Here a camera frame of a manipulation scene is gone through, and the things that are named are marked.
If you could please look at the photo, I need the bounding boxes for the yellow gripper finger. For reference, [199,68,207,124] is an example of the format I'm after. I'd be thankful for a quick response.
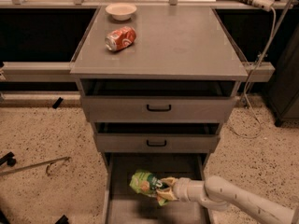
[157,189,177,202]
[161,176,178,187]

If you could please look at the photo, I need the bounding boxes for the grey drawer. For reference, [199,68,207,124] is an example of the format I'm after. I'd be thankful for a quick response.
[80,78,236,122]
[94,122,220,153]
[102,153,211,224]

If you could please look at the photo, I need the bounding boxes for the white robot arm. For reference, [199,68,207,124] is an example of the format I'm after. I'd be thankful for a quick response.
[157,175,299,224]

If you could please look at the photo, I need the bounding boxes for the dark cabinet at right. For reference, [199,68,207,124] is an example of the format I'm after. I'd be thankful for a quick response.
[266,26,299,127]

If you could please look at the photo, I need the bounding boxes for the top grey drawer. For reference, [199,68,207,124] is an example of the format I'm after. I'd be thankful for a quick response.
[80,78,236,122]

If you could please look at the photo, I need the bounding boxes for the white bowl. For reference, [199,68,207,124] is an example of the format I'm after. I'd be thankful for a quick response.
[106,3,137,21]

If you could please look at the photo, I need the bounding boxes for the green rice chip bag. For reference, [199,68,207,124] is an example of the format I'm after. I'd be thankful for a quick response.
[129,170,168,206]

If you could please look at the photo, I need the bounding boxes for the orange soda can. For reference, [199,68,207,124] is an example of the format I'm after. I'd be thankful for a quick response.
[105,26,136,51]

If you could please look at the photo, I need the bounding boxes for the bottom grey drawer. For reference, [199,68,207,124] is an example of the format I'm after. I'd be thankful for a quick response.
[102,153,211,224]

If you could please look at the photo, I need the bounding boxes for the black clamp on floor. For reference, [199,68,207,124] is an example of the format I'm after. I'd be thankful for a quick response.
[0,152,17,167]

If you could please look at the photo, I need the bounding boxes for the grey drawer cabinet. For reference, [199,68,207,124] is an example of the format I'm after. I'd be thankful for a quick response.
[71,6,248,167]

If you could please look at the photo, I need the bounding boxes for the metal rod on floor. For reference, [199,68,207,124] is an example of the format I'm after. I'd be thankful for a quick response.
[0,157,71,177]

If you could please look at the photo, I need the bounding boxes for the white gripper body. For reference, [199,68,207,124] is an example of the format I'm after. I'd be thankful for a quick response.
[173,178,206,203]

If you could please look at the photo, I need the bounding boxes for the white power cable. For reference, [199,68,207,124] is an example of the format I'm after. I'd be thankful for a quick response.
[228,7,278,140]

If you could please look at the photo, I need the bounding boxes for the middle grey drawer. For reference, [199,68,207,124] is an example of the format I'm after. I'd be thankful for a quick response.
[94,122,220,153]

